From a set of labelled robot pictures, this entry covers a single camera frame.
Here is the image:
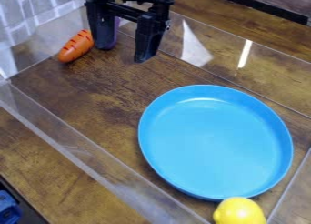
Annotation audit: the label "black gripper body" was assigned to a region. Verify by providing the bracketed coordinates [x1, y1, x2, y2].
[85, 0, 173, 16]

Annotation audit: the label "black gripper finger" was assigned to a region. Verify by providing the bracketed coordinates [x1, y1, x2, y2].
[85, 3, 114, 50]
[133, 14, 169, 63]

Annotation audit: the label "orange toy carrot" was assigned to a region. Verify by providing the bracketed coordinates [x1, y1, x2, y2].
[57, 29, 94, 63]

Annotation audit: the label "purple toy eggplant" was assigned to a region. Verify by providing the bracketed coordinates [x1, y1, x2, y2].
[113, 16, 120, 46]

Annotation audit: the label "blue round tray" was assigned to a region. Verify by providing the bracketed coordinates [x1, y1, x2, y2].
[138, 85, 293, 200]

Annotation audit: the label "yellow toy lemon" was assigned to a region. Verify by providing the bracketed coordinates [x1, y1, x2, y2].
[212, 197, 266, 224]

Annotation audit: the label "blue object at corner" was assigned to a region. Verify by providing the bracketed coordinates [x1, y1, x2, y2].
[0, 190, 21, 224]

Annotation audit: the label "clear acrylic enclosure wall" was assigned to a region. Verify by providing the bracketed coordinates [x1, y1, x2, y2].
[0, 0, 311, 224]

